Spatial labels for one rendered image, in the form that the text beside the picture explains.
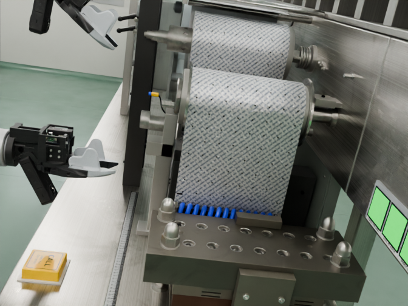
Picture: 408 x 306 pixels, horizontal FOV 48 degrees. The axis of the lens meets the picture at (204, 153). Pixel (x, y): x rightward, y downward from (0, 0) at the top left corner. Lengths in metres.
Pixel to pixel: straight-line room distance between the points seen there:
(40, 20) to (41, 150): 0.25
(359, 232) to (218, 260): 0.53
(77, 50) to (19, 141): 5.73
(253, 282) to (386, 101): 0.38
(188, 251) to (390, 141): 0.39
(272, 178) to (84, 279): 0.43
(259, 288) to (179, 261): 0.15
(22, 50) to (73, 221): 5.80
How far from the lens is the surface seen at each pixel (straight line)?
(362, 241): 1.28
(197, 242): 0.86
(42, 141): 0.93
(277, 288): 0.85
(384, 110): 0.83
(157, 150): 1.02
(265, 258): 0.86
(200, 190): 0.97
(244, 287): 0.84
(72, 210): 1.20
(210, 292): 0.88
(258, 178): 0.97
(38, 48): 6.79
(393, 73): 0.83
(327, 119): 1.01
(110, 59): 6.60
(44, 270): 0.95
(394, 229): 0.74
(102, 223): 1.15
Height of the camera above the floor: 1.48
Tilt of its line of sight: 20 degrees down
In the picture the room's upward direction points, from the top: 9 degrees clockwise
